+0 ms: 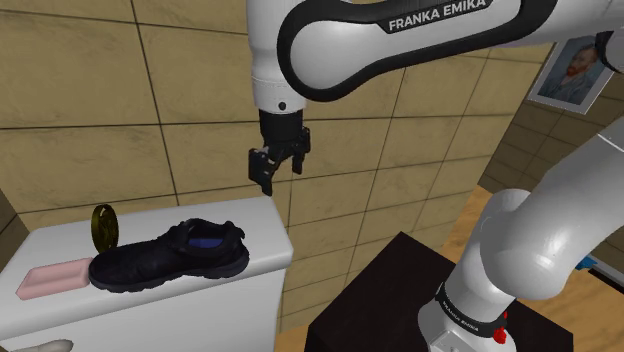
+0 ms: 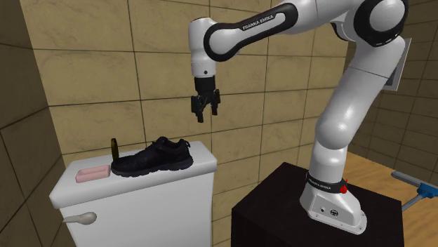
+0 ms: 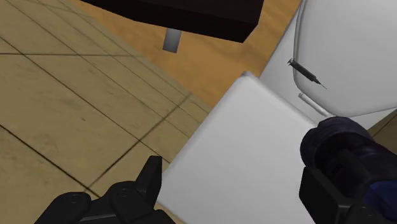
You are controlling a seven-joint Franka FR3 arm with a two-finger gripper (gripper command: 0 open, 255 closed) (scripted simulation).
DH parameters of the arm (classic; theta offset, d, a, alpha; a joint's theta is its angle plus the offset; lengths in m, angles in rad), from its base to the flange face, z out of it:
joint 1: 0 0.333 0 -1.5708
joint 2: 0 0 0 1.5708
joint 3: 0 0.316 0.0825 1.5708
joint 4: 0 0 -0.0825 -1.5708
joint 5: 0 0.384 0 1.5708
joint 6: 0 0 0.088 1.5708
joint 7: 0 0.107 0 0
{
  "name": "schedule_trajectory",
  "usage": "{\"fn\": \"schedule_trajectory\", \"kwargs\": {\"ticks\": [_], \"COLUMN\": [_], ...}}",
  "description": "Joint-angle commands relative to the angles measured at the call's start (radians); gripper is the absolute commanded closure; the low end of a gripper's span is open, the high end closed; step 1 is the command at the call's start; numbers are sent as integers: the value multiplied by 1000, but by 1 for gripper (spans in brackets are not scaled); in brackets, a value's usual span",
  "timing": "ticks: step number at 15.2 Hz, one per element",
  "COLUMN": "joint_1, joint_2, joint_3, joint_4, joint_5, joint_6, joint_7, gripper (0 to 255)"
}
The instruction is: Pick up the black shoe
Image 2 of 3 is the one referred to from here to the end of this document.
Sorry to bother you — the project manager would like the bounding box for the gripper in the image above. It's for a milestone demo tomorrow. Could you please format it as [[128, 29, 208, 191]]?
[[190, 75, 221, 124]]

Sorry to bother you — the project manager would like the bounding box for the black sneaker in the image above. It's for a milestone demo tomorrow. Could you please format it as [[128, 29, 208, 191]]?
[[110, 135, 194, 178]]

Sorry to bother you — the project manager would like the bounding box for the white toilet tank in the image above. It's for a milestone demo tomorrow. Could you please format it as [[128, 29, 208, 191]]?
[[48, 140, 218, 247]]

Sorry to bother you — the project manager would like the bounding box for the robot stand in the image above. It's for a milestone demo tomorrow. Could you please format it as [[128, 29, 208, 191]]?
[[231, 161, 405, 247]]

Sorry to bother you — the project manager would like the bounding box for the pink rectangular soap dish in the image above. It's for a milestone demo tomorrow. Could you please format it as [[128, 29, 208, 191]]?
[[75, 165, 112, 184]]

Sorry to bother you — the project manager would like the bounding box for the grey and blue squeegee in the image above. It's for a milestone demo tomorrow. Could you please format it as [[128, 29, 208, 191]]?
[[391, 171, 438, 213]]

